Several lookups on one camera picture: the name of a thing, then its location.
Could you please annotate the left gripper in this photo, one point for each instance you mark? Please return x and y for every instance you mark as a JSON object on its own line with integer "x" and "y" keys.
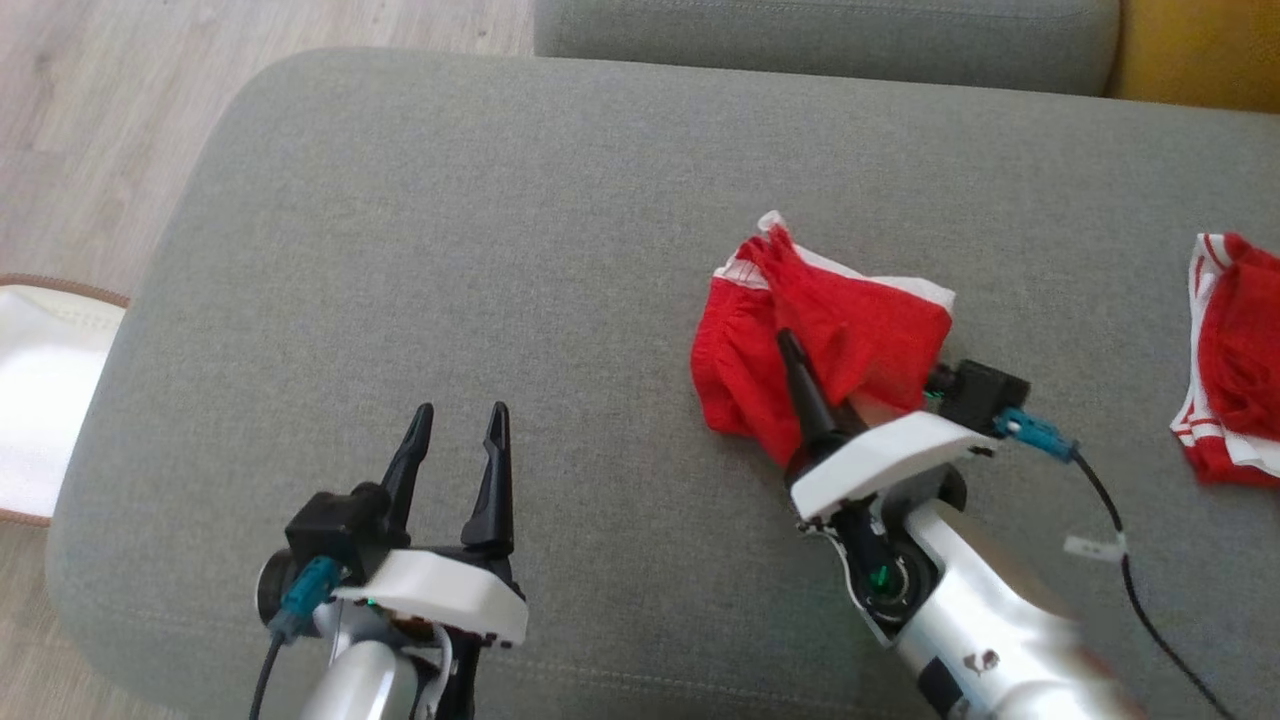
{"x": 440, "y": 590}

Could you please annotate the yellow sofa back cushion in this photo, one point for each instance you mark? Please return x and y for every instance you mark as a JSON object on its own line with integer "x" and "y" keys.
{"x": 1200, "y": 50}

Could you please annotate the grey sofa seat cushion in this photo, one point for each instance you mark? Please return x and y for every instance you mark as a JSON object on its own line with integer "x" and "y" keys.
{"x": 820, "y": 40}

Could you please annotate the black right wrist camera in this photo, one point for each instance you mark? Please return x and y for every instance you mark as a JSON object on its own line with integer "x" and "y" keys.
{"x": 985, "y": 395}

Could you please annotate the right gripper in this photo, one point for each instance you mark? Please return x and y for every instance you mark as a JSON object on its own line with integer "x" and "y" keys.
{"x": 880, "y": 460}

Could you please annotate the red jersey white sleeves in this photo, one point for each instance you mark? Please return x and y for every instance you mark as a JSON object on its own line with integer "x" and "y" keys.
{"x": 1240, "y": 370}

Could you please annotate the grey sofa chaise cushion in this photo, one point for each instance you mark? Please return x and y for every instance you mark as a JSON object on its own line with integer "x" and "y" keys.
{"x": 500, "y": 250}

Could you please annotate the red shorts white stripe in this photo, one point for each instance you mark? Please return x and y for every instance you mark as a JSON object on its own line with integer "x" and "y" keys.
{"x": 850, "y": 330}

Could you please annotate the white rug with brown edge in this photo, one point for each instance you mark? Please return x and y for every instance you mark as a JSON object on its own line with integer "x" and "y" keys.
{"x": 45, "y": 400}

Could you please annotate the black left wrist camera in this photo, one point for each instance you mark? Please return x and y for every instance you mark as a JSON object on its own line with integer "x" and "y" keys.
{"x": 335, "y": 530}

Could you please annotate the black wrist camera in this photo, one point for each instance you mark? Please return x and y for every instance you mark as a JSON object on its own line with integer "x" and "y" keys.
{"x": 985, "y": 395}
{"x": 335, "y": 530}

